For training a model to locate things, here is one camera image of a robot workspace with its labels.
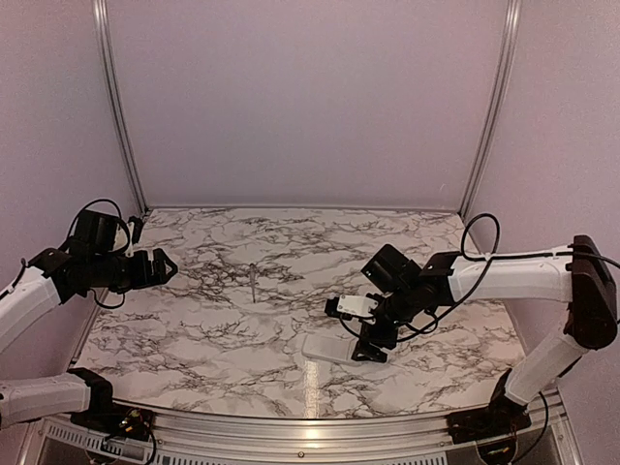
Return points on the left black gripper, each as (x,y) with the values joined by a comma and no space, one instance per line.
(143,278)

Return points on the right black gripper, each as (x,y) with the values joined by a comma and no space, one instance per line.
(372,352)

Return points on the white remote control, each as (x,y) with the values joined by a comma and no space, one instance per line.
(328,349)

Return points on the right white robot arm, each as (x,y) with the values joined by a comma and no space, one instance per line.
(420,296)

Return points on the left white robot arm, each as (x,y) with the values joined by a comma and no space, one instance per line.
(97,254)

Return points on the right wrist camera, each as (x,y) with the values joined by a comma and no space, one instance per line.
(349,307)

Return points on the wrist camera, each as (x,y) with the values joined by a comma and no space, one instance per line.
(127,236)
(349,307)

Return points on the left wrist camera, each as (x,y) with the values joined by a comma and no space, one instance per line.
(127,236)

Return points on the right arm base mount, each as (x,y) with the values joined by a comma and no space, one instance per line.
(486,422)

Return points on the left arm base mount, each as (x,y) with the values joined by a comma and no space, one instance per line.
(118,421)

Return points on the front aluminium rail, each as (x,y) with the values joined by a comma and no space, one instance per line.
(197,438)

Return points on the left aluminium frame post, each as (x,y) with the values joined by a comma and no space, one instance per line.
(102,26)

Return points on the aluminium frame post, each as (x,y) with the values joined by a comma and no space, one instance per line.
(102,26)
(498,94)

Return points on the right aluminium frame post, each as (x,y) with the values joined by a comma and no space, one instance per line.
(498,94)

